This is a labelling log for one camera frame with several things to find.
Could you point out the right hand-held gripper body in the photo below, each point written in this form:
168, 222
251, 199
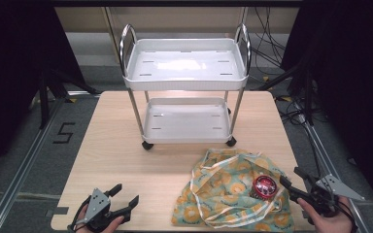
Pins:
335, 189

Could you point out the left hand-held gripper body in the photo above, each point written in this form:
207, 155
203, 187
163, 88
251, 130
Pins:
97, 205

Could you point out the red-lidded candy jar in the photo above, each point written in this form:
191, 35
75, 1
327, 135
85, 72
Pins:
263, 187

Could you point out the white two-tier cart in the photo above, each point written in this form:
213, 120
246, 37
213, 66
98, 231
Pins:
184, 64

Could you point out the person's left hand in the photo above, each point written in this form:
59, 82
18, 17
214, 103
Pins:
81, 225

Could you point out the person's right hand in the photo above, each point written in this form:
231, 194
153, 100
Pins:
332, 225

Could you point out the black tape strip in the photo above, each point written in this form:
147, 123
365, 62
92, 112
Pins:
61, 210

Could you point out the black metal stand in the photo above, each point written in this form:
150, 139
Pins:
45, 97
308, 97

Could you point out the dark curtain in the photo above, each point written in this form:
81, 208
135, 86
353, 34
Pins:
353, 81
9, 64

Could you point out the aluminium floor rail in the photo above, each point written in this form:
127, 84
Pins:
327, 161
22, 168

